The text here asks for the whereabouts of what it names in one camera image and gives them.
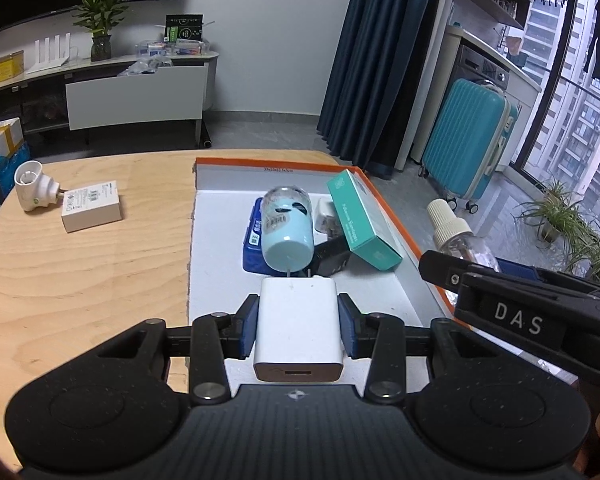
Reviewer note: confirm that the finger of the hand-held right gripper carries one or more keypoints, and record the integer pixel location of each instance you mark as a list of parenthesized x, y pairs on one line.
[(522, 271), (450, 270)]

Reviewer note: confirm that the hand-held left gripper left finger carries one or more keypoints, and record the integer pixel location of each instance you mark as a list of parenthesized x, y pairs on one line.
[(247, 325)]

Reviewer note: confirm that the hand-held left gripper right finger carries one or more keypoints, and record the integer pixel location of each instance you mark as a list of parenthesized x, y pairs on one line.
[(349, 325)]

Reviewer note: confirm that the clear bottle with white cap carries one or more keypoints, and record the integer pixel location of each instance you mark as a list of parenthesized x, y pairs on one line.
[(450, 230)]

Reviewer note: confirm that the white wall charger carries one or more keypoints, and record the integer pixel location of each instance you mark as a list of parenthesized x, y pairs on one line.
[(297, 330)]

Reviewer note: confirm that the orange-rimmed white cardboard box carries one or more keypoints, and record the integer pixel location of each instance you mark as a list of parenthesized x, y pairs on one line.
[(220, 270)]

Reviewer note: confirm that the black wall charger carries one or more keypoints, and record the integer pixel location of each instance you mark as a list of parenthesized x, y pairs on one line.
[(330, 258)]

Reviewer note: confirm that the clear bottle with light-blue base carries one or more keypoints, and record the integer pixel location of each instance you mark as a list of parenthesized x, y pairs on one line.
[(286, 235)]

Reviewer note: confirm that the teal carton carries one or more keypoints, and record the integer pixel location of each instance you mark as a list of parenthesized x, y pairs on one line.
[(362, 220)]

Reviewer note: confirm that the floor spider plant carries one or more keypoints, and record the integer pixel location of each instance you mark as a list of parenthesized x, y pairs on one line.
[(552, 215), (597, 257)]

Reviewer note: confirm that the blue packet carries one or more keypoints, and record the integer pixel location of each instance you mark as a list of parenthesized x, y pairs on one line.
[(252, 246)]

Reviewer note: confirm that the teal suitcase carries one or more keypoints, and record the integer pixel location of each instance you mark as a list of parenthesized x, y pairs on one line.
[(465, 145)]

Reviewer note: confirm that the black tube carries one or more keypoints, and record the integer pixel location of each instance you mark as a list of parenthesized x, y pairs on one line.
[(206, 136)]

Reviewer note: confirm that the small white labelled box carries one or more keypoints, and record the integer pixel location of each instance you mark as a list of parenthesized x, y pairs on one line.
[(91, 206)]

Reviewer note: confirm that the grey washing machine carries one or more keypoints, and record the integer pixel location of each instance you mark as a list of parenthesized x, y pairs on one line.
[(482, 67)]

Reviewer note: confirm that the dark blue curtain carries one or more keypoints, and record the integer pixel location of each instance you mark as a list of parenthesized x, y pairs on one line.
[(370, 60)]

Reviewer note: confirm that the white television cabinet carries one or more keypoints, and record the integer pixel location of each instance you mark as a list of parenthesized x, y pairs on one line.
[(135, 97)]

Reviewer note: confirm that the small white plug-in device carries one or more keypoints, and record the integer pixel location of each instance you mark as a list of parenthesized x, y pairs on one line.
[(30, 185)]

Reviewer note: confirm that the clear plastic bags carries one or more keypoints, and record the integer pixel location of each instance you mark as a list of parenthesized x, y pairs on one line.
[(142, 66)]

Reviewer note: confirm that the clear plastic organizer tray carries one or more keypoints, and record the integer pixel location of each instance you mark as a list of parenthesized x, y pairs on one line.
[(175, 49)]

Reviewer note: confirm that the blue plastic bag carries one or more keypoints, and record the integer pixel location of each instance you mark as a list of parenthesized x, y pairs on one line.
[(2, 170)]

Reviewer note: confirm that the green and black box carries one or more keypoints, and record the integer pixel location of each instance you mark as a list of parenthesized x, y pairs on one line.
[(184, 27)]

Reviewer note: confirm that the white router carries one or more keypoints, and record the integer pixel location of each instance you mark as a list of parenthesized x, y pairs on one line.
[(52, 57)]

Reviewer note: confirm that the green potted bamboo plant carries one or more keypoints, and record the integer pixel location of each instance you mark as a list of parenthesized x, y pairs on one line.
[(100, 10)]

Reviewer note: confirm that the yellow box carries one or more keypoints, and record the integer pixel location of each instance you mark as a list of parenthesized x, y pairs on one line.
[(6, 67)]

